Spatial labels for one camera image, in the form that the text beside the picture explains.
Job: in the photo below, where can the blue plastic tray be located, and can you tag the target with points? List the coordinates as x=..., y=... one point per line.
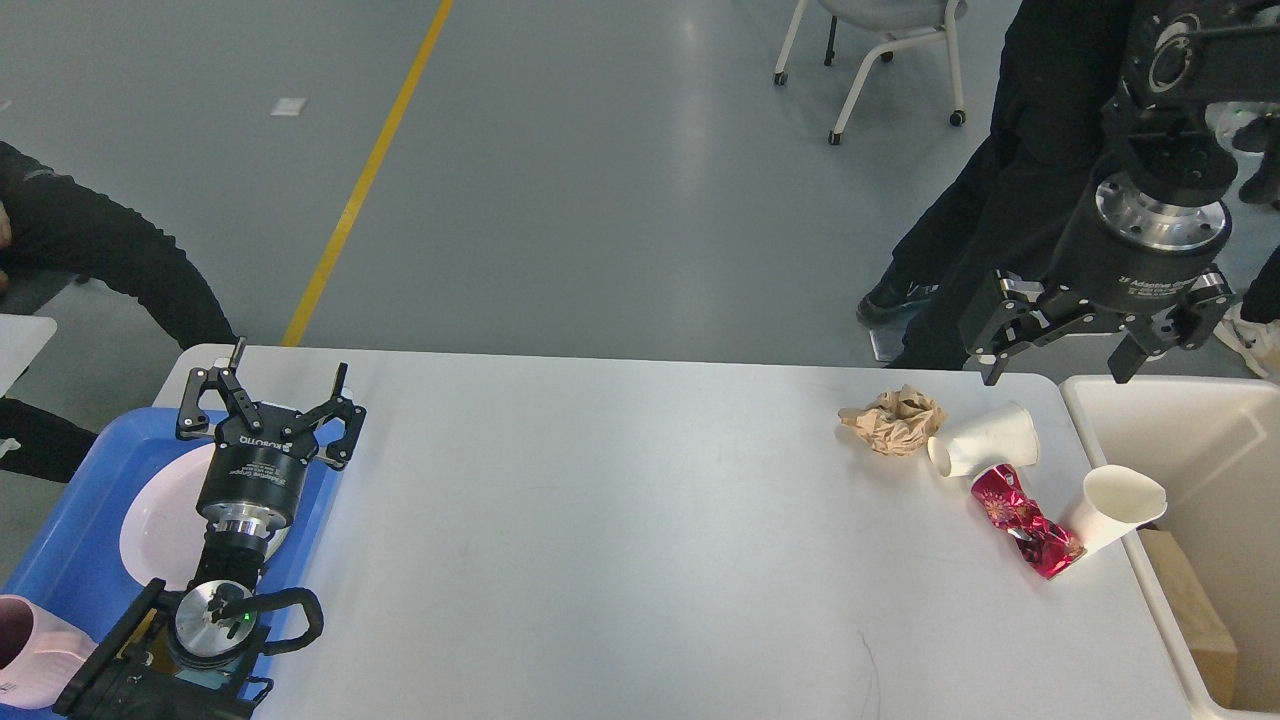
x=74, y=568

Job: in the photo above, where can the beige plastic bin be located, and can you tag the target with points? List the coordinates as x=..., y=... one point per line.
x=1213, y=444

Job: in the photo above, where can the white paper cup right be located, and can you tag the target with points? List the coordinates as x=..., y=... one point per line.
x=1113, y=501

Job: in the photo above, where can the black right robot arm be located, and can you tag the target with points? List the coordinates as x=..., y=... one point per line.
x=1181, y=57

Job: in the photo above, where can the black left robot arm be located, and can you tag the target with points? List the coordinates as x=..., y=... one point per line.
x=190, y=654

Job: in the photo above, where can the white side table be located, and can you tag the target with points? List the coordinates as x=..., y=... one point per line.
x=22, y=339

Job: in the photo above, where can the seated person in black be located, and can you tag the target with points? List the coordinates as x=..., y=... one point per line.
x=52, y=223

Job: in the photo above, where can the white rolling chair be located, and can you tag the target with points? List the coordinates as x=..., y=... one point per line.
x=899, y=25

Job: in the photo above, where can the person with white sneakers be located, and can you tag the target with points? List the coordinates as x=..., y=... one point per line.
x=1250, y=328

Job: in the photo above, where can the pink mug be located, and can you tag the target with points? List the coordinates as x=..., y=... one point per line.
x=40, y=653

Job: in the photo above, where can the crumpled brown paper upper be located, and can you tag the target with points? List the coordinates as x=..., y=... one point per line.
x=898, y=423

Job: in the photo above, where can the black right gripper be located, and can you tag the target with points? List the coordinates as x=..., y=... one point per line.
x=1122, y=252

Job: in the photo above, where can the pink plate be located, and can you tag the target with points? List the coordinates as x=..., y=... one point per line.
x=163, y=535

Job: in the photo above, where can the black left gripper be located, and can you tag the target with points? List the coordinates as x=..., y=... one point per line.
x=255, y=470

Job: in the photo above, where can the white paper cup lying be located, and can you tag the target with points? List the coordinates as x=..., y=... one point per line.
x=1005, y=435

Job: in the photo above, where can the crushed red can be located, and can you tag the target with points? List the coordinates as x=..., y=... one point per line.
x=1044, y=544

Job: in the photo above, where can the standing person in black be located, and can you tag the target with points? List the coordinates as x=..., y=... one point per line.
x=1008, y=206

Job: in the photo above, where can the metal floor plate left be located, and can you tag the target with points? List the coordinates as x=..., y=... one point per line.
x=887, y=343

